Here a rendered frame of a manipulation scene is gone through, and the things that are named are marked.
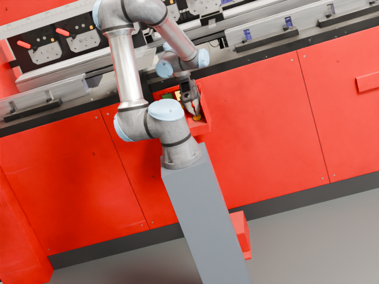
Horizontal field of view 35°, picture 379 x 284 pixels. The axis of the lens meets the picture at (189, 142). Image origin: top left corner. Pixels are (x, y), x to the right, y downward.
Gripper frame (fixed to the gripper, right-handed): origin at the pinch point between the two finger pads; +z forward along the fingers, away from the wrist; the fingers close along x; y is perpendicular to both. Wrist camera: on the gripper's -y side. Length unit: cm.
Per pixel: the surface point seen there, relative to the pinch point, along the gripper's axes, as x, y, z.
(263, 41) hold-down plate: -37.1, 26.6, -13.5
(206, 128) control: -3.5, -6.9, 4.6
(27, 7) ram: 63, 33, -61
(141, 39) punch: 18.2, 34.5, -29.3
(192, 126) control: 2.3, -5.7, 2.2
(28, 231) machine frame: 107, 8, 43
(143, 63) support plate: 16.7, 12.5, -25.8
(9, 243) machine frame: 116, 2, 44
